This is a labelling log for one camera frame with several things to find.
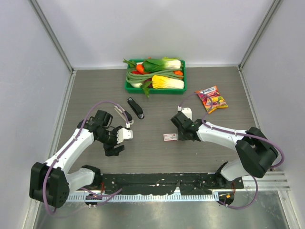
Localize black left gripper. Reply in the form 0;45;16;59
97;126;124;156

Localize black deli stapler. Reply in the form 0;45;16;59
127;97;144;119

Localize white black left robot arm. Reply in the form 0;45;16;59
29;110;132;208

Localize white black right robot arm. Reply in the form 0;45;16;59
171;111;279;188

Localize red white staple box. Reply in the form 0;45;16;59
163;133;178;141

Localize Fox's candy bag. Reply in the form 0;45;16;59
195;85;228;114

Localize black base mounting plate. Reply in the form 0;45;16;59
102;173;244;196

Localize toy yellow napa cabbage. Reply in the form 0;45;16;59
152;75;184;89

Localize green plastic tray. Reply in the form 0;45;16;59
123;57;187;97

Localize toy bok choy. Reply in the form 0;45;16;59
142;58;182;72

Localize toy green long beans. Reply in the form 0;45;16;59
126;67;186;84

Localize toy orange carrot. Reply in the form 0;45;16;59
136;64;145;74

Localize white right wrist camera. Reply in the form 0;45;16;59
178;106;192;120

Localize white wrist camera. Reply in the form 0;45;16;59
178;106;192;120
116;128;133;144

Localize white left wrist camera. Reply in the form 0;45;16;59
116;128;133;144

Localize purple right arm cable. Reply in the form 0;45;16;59
178;93;285;209

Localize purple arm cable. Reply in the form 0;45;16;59
178;93;285;209
44;100;131;215

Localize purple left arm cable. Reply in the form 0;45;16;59
44;100;131;215

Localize aluminium frame rail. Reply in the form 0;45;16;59
66;172;290;204

